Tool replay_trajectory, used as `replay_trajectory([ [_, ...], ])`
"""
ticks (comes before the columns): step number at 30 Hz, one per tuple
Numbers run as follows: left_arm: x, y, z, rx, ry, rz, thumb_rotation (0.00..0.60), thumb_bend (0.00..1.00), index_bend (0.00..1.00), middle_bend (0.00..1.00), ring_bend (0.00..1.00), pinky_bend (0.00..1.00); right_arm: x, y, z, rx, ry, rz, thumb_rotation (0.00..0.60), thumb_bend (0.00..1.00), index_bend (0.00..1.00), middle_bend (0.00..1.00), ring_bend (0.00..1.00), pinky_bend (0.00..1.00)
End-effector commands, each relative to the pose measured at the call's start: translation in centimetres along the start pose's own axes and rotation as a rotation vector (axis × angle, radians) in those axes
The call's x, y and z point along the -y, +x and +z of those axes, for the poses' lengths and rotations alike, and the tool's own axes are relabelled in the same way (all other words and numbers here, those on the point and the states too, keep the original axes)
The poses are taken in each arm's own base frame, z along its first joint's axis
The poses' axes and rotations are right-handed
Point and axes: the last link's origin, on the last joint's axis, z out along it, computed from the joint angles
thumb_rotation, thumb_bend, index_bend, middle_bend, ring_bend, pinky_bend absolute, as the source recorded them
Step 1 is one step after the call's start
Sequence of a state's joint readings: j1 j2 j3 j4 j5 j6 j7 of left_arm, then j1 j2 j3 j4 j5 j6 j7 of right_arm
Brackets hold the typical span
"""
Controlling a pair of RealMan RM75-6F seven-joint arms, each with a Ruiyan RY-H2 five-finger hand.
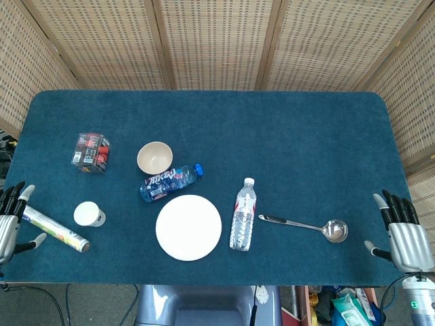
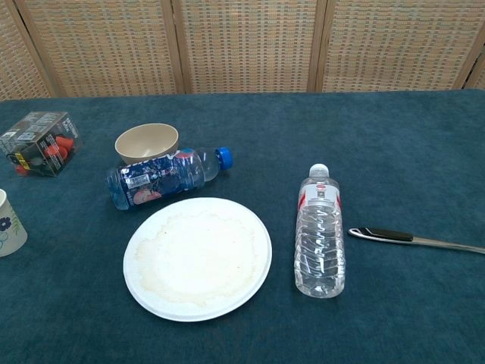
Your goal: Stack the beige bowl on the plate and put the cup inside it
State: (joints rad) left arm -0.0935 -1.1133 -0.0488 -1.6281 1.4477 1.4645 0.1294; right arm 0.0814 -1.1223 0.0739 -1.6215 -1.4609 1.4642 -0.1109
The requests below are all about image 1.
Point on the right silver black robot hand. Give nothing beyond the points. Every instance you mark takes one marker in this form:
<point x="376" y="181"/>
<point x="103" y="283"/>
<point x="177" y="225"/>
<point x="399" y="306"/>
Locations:
<point x="409" y="244"/>

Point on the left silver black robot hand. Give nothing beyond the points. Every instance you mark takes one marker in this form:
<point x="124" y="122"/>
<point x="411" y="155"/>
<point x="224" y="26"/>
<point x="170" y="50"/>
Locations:
<point x="8" y="227"/>

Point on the white floral paper cup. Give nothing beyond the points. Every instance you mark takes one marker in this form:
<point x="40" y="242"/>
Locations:
<point x="86" y="213"/>

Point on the small beige bowl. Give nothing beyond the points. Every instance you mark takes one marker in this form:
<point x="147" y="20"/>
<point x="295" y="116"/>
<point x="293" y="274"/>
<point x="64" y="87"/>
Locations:
<point x="154" y="159"/>

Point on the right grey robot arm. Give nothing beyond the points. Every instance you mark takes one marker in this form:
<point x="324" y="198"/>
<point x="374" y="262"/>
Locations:
<point x="419" y="302"/>

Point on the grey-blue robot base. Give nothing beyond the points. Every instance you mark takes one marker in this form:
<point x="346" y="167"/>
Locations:
<point x="204" y="305"/>

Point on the white round plate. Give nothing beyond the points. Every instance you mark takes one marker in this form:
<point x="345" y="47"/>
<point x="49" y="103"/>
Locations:
<point x="188" y="227"/>

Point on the cling wrap roll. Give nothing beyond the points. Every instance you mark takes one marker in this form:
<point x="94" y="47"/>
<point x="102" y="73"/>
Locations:
<point x="57" y="231"/>

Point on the black equipment pile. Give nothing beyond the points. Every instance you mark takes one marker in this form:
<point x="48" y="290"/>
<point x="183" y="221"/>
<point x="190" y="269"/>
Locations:
<point x="5" y="159"/>

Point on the green white wipes pack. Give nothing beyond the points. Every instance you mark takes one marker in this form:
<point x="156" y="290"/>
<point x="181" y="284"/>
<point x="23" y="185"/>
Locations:
<point x="343" y="314"/>

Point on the clear box red items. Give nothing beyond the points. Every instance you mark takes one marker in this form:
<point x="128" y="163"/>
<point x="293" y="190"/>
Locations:
<point x="90" y="154"/>

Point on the bamboo screen panel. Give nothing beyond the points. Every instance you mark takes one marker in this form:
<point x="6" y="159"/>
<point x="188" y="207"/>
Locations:
<point x="20" y="68"/>
<point x="411" y="112"/>
<point x="217" y="44"/>
<point x="102" y="44"/>
<point x="340" y="44"/>

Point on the red storage crate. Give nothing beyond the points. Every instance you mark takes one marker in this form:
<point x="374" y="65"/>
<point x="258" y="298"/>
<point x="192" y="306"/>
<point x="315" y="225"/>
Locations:
<point x="292" y="316"/>

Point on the blue label drink bottle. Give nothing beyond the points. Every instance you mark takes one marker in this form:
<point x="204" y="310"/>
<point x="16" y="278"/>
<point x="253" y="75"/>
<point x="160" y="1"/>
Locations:
<point x="166" y="185"/>

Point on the clear water bottle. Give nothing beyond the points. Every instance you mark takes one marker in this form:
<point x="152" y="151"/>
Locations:
<point x="243" y="220"/>

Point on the dark teal table mat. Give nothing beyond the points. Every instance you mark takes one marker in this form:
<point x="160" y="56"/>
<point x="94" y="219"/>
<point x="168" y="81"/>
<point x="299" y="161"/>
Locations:
<point x="272" y="142"/>

